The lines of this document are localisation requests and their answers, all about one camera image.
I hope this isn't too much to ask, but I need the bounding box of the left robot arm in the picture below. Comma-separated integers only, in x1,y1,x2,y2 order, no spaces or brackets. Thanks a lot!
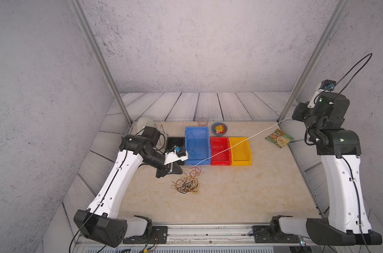
74,126,188,248

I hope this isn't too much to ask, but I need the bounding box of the yellow storage bin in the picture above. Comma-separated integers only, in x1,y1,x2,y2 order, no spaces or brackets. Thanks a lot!
229,137,253,166

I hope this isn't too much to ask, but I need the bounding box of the aluminium front rail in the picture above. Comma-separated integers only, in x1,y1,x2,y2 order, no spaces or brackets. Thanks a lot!
72,223,359,253

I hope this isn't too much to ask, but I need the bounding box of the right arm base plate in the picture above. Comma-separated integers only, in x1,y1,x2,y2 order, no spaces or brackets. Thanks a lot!
249,226,300,244

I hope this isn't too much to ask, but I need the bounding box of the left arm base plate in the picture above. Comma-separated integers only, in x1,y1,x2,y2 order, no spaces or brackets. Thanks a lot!
123,226,168,245

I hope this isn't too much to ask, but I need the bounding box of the aluminium frame post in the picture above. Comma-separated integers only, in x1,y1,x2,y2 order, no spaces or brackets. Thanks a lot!
68,0,133,125
277,0,348,123

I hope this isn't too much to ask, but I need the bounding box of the black storage bin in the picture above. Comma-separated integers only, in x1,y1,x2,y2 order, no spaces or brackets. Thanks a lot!
164,137,185,166

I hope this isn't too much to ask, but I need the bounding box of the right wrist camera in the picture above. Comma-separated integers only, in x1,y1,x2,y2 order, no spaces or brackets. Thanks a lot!
307,80,336,109

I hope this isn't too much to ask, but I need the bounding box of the pink plastic cup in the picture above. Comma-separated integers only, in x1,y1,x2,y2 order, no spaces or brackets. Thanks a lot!
198,118,208,127

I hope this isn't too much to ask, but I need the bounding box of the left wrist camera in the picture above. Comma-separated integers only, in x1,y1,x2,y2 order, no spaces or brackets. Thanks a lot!
164,146,188,165

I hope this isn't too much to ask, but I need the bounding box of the green food packet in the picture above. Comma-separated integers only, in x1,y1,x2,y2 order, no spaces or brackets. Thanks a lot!
265,129,294,148

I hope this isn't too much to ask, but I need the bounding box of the red yellow snack packet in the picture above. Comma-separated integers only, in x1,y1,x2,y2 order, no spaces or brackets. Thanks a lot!
214,124,227,135

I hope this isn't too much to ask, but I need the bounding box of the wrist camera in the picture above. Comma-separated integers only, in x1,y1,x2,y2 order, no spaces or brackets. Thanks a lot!
307,80,336,109
164,146,188,165

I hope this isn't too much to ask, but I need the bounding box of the white plate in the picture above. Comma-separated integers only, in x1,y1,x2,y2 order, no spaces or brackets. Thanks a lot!
136,117,155,132

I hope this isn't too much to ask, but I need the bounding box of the blue bowl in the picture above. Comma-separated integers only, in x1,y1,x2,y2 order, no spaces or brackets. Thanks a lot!
211,122,228,137

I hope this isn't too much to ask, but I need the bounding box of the left aluminium frame post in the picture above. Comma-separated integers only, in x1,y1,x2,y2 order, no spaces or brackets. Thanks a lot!
68,0,133,125

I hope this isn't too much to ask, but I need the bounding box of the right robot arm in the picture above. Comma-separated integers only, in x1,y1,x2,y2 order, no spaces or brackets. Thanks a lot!
271,90,382,247

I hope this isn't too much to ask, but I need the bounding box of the red storage bin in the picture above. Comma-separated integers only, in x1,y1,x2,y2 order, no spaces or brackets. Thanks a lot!
210,137,232,166

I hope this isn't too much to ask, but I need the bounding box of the blue storage bin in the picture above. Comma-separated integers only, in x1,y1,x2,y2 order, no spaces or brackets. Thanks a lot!
185,126,211,166

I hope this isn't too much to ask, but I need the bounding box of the right aluminium frame post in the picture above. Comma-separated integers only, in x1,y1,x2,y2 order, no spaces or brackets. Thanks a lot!
277,0,348,123

